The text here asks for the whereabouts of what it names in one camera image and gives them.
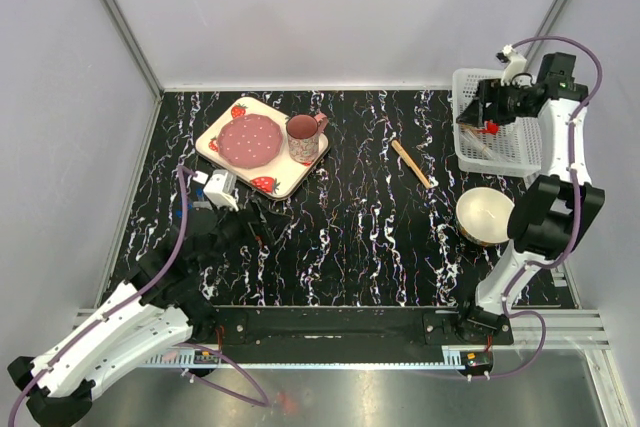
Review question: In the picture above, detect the wooden test tube clamp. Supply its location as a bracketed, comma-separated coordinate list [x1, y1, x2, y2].
[391, 139, 432, 189]

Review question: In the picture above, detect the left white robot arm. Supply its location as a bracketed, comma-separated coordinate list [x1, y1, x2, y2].
[7, 200, 289, 426]

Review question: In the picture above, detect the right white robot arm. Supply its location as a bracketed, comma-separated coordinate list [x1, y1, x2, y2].
[453, 48, 605, 344]

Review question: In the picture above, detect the pink dotted plate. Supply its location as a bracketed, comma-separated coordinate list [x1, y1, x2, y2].
[217, 114, 283, 169]

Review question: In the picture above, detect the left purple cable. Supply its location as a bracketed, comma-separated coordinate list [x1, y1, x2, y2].
[6, 164, 274, 427]

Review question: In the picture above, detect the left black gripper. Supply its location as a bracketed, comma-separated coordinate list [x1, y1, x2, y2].
[194, 196, 292, 274]

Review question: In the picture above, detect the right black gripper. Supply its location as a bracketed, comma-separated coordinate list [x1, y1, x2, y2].
[454, 79, 532, 128]

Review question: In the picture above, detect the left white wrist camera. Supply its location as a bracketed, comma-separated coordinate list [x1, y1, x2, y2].
[193, 169, 239, 212]

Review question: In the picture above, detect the white plastic basket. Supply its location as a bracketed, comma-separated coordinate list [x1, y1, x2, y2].
[451, 68, 541, 178]

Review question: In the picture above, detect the pink patterned mug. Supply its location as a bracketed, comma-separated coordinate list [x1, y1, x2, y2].
[286, 113, 328, 164]

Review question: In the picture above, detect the clear test tube rack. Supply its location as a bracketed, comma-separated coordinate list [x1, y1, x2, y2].
[187, 187, 212, 211]

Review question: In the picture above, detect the cream strawberry tray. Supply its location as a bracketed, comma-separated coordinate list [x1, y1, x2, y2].
[195, 97, 329, 201]

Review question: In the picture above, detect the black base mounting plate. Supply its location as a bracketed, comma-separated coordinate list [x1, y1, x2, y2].
[188, 306, 514, 364]

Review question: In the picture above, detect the cream floral bowl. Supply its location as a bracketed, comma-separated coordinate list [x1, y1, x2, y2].
[455, 187, 514, 246]

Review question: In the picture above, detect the white wash bottle red cap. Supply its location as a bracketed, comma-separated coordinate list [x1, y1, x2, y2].
[479, 121, 500, 135]

